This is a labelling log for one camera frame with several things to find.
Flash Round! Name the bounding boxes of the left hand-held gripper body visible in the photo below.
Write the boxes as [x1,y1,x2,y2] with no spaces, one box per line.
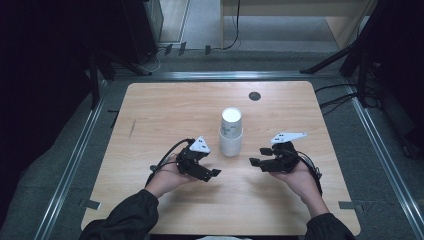
[175,135,212,177]

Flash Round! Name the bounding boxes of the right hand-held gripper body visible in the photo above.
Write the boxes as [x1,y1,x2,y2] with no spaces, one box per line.
[262,132,308,174]

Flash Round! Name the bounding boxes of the stack of white paper cups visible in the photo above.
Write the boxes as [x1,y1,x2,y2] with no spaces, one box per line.
[218,106,244,158]

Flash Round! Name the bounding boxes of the person's left hand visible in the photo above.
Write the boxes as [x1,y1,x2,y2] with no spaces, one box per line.
[145,163,198,200]

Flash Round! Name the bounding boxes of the person's right hand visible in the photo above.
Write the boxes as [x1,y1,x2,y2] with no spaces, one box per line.
[269,160,327,210]

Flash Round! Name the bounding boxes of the black metal stand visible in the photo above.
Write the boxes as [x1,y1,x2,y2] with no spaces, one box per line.
[87,49,154,109]

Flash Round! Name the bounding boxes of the black tripod stand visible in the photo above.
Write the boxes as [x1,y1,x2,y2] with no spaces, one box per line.
[299,0,424,111]

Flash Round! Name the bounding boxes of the black cabinet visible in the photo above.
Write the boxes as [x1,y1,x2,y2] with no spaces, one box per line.
[120,0,165,65]

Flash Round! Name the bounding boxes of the light wooden furniture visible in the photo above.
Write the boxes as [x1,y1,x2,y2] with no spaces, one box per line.
[219,0,379,51]

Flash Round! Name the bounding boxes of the dark curtain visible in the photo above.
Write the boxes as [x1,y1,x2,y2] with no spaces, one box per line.
[0,0,128,228]

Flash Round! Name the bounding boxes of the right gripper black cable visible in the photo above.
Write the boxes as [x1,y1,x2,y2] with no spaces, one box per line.
[295,150,324,196]

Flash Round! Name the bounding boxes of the black floor cables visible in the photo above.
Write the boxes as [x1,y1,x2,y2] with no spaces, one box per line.
[314,83,358,117]

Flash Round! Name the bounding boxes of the aluminium floor rail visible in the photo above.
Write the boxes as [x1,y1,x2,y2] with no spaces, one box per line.
[111,70,346,82]
[33,79,109,240]
[343,78,424,239]

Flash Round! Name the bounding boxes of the hanging black cable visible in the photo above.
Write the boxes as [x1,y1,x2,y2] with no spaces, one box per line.
[221,0,242,52]

